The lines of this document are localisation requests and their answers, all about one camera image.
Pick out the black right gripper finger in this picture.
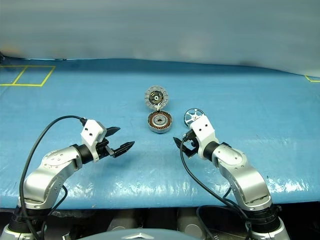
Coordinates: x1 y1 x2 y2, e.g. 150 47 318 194
172 136 195 159

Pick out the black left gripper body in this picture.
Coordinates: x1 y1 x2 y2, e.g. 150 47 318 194
96 137 111 160

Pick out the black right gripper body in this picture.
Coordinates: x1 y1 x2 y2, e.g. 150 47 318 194
183 129 200 154

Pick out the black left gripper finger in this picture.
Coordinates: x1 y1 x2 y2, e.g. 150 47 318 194
104 140 136 159
103 126 122 138

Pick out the silver spoked rotor cap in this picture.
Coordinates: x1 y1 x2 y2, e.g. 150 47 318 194
184 107 205 127

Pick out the motor stator with copper windings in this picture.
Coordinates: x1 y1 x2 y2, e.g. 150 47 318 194
147 110 174 134

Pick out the blue plastic table cover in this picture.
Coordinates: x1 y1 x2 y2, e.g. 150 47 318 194
0 58 320 210

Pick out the dark rounded shape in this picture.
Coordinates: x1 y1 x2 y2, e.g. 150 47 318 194
177 208 205 239
107 211 141 232

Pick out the grey robot torso with chevron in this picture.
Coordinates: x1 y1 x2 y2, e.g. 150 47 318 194
82 226 187 240

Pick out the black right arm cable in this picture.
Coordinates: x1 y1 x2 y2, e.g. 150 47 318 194
179 136 254 240

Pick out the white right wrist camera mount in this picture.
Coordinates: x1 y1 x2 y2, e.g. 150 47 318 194
188 116 220 161

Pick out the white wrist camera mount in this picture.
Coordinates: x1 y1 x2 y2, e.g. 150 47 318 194
80 119 106 164
188 116 220 161

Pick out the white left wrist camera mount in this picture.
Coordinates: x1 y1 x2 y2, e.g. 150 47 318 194
80 119 106 164

